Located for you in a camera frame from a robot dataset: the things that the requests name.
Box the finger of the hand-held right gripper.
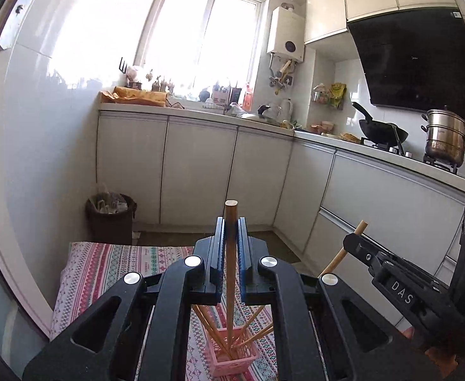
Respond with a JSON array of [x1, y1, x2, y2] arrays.
[[343, 232, 388, 276]]

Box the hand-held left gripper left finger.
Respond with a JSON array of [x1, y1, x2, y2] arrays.
[[22, 216, 227, 381]]

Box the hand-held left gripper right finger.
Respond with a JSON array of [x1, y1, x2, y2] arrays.
[[237, 217, 435, 381]]

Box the group of wooden chopsticks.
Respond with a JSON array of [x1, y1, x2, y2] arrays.
[[193, 304, 275, 362]]

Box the pink perforated utensil basket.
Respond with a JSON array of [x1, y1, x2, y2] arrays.
[[206, 325, 262, 378]]

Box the person's right hand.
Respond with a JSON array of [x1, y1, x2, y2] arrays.
[[401, 325, 461, 370]]

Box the gas stove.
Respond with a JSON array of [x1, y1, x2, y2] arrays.
[[359, 137, 459, 173]]

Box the white lower kitchen cabinets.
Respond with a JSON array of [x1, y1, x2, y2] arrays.
[[96, 109, 465, 326]]

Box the white kitchen cabinets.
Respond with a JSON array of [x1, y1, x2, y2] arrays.
[[304, 0, 455, 46], [96, 109, 465, 326]]

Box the black wok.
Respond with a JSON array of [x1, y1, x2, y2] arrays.
[[351, 102, 409, 147]]

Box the striped patterned tablecloth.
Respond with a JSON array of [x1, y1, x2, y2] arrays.
[[50, 241, 281, 381]]

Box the dark brown trash bin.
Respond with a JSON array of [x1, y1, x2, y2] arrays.
[[85, 184, 137, 245]]

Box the stainless steel steamer pot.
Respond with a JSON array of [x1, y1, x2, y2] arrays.
[[422, 107, 465, 167]]

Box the yellow hanging snack bags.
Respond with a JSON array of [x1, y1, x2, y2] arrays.
[[330, 83, 347, 110]]

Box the clear plastic jug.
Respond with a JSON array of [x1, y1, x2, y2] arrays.
[[280, 98, 294, 124]]

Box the black range hood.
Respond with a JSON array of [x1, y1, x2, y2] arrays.
[[347, 6, 465, 125]]

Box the orange cloth bundle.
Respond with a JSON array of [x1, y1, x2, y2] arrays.
[[101, 86, 169, 107]]

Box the kitchen window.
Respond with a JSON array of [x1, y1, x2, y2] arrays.
[[135, 0, 269, 100]]

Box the white upper kitchen cabinets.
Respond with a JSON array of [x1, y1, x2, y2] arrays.
[[304, 0, 455, 46]]

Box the white wall water heater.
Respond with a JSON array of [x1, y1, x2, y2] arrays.
[[267, 6, 305, 64]]

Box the metal door handle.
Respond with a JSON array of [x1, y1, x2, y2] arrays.
[[0, 0, 59, 50]]

